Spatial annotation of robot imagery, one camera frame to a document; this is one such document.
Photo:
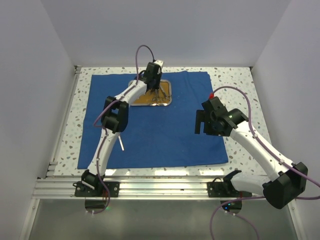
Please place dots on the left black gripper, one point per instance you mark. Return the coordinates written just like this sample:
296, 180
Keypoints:
157, 86

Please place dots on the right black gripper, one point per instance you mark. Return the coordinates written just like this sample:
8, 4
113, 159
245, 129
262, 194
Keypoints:
202, 116

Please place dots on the blue surgical cloth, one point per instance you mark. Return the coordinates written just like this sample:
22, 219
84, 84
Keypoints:
155, 136

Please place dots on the steel scalpel handle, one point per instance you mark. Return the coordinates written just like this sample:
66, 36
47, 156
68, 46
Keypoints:
121, 143

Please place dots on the steel forceps with ring handles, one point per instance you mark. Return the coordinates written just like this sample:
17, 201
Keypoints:
155, 97

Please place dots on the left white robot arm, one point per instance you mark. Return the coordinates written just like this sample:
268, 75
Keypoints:
114, 120

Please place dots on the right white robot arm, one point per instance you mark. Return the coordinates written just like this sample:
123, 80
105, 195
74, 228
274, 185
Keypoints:
284, 179

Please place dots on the steel tray with orange mat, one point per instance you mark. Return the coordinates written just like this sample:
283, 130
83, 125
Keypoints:
145, 100

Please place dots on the steel scissors with ring handles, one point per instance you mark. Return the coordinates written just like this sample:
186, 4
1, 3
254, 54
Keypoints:
165, 93

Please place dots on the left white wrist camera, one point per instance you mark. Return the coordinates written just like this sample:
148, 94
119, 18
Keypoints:
159, 62

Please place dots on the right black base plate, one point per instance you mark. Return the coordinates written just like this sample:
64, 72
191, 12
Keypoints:
223, 188

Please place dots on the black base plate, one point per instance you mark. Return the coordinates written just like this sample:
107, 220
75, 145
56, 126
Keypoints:
81, 190
223, 188

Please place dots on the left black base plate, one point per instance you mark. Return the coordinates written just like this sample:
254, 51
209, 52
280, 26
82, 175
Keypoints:
81, 190

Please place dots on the aluminium rail frame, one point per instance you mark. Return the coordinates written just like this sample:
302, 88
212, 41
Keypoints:
168, 203

